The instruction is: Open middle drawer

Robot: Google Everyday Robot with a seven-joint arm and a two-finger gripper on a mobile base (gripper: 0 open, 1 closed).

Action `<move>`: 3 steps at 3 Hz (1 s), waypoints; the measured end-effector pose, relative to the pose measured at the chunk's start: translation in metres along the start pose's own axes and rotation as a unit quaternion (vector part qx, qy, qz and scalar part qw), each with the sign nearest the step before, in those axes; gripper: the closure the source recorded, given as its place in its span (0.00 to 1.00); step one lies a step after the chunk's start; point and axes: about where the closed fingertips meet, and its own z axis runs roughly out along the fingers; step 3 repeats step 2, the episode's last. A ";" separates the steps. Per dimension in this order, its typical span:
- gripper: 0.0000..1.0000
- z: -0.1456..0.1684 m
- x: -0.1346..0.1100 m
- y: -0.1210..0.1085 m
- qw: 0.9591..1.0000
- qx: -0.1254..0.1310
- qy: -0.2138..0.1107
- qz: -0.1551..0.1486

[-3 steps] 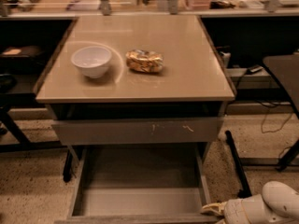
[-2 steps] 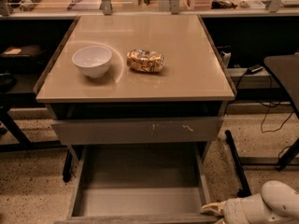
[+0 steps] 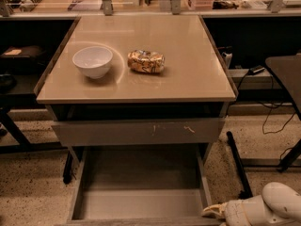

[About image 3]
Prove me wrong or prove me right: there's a grey drawer cabinet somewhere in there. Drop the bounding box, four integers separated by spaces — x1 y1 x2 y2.
32 14 238 186

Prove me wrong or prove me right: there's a black phone on shelf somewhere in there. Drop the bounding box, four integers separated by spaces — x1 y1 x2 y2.
247 65 264 75

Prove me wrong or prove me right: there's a dark round side table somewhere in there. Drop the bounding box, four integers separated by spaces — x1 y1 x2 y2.
265 54 301 120

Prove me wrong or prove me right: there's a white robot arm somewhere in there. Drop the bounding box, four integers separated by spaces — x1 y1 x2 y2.
201 182 301 226

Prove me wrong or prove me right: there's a crushed gold soda can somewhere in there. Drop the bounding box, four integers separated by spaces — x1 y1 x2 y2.
128 50 165 73

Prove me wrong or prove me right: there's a grey drawer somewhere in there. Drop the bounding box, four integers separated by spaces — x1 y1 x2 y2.
52 118 225 147
66 145 219 226

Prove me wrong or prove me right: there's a white ceramic bowl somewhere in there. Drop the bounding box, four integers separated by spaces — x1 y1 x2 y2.
72 46 113 79

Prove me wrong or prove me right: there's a grey top drawer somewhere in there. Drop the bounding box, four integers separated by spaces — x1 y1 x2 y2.
52 118 225 147

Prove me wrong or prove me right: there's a black table leg bar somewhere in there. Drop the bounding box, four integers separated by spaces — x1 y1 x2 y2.
226 131 253 199

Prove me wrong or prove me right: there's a black cable on floor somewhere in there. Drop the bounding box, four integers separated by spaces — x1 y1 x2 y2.
257 100 296 135

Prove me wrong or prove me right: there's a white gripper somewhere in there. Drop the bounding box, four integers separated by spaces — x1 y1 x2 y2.
201 195 277 226

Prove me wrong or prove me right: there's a black bag on shelf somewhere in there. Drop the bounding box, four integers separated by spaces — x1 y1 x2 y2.
0 45 45 66

